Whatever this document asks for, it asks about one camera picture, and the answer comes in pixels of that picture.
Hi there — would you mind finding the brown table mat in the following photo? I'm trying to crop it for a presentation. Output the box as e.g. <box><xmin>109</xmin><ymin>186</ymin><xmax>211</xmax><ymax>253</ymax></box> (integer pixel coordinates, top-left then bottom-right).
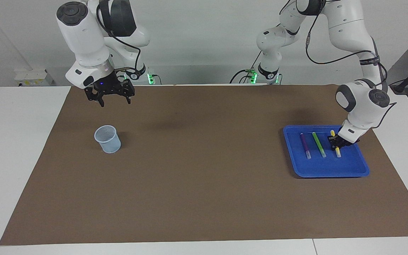
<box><xmin>0</xmin><ymin>84</ymin><xmax>408</xmax><ymax>246</ymax></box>

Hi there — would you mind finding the purple marker pen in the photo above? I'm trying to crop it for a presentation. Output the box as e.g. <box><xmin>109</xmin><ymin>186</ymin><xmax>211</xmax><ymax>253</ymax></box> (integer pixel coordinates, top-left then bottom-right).
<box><xmin>299</xmin><ymin>133</ymin><xmax>312</xmax><ymax>160</ymax></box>

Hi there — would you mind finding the yellow marker pen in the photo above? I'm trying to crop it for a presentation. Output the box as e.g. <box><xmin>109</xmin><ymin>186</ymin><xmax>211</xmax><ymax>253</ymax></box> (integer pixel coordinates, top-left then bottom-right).
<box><xmin>330</xmin><ymin>130</ymin><xmax>342</xmax><ymax>158</ymax></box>

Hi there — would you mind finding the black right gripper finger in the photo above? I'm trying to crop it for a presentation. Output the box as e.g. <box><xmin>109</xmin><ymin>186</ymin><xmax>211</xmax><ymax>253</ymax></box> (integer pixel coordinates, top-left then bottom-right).
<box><xmin>84</xmin><ymin>86</ymin><xmax>105</xmax><ymax>108</ymax></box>
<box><xmin>119</xmin><ymin>79</ymin><xmax>136</xmax><ymax>104</ymax></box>

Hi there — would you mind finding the black base cable bundle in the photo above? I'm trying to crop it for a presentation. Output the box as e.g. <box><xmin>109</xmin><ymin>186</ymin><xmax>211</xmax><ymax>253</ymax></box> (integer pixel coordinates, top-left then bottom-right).
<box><xmin>229</xmin><ymin>53</ymin><xmax>263</xmax><ymax>85</ymax></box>

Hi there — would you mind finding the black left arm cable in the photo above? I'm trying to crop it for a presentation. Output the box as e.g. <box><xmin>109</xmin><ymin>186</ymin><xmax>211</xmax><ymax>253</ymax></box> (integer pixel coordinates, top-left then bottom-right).
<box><xmin>305</xmin><ymin>12</ymin><xmax>398</xmax><ymax>128</ymax></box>

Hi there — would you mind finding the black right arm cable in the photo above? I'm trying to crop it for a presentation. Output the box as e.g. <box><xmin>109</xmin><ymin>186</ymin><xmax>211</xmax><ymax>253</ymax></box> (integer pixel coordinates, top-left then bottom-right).
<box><xmin>96</xmin><ymin>0</ymin><xmax>143</xmax><ymax>77</ymax></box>

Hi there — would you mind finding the clear plastic cup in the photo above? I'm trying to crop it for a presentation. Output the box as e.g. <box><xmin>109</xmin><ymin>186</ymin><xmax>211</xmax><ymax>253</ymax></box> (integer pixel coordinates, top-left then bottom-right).
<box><xmin>94</xmin><ymin>125</ymin><xmax>121</xmax><ymax>154</ymax></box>

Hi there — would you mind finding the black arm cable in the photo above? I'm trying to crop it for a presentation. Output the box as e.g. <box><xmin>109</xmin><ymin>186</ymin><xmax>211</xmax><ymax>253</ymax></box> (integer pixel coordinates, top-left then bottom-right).
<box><xmin>96</xmin><ymin>0</ymin><xmax>143</xmax><ymax>77</ymax></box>
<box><xmin>305</xmin><ymin>12</ymin><xmax>398</xmax><ymax>128</ymax></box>

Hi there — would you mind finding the blue plastic tray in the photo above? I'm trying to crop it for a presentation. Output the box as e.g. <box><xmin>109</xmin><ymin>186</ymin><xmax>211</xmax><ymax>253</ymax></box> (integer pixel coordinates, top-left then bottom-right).
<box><xmin>283</xmin><ymin>125</ymin><xmax>370</xmax><ymax>179</ymax></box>

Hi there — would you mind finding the green marker pen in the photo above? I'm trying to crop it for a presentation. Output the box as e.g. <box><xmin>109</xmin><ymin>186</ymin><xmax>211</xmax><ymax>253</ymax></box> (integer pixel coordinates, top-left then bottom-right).
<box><xmin>312</xmin><ymin>132</ymin><xmax>327</xmax><ymax>158</ymax></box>

